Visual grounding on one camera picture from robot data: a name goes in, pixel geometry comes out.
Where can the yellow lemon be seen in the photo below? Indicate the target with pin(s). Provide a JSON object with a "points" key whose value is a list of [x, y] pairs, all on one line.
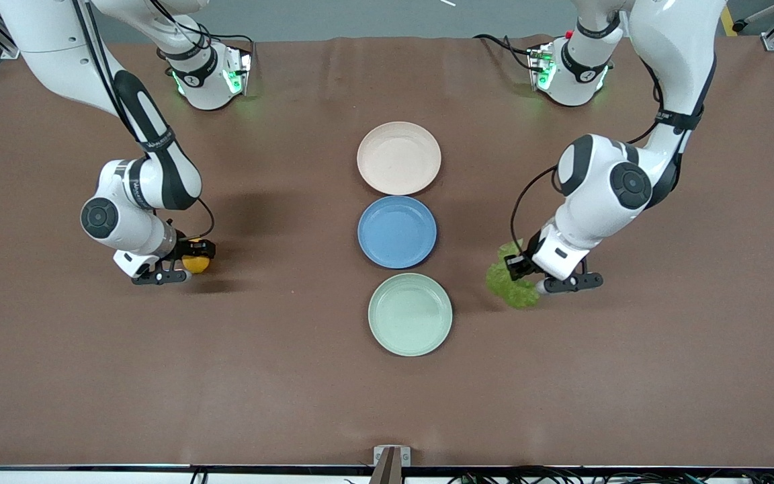
{"points": [[196, 265]]}

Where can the green lettuce leaf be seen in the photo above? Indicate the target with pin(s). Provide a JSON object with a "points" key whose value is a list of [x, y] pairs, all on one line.
{"points": [[511, 292]]}

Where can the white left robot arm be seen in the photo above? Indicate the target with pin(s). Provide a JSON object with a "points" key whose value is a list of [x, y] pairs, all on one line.
{"points": [[669, 40]]}

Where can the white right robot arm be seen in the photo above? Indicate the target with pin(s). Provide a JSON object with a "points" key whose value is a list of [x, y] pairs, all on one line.
{"points": [[58, 40]]}

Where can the pale green plate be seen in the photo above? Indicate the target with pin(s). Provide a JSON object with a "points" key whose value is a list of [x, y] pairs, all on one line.
{"points": [[410, 314]]}

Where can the blue plate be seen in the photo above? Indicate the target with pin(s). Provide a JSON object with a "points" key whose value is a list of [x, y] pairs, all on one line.
{"points": [[397, 232]]}

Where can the brown table cover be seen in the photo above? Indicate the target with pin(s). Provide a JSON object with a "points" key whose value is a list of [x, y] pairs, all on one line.
{"points": [[293, 376]]}

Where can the pale beige plate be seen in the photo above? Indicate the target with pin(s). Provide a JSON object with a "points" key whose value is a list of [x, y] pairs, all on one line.
{"points": [[398, 158]]}

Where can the grey metal rod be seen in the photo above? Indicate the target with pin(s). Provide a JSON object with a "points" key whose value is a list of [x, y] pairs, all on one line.
{"points": [[746, 23]]}

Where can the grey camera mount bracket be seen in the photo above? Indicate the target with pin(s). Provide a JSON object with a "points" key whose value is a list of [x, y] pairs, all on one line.
{"points": [[392, 460]]}

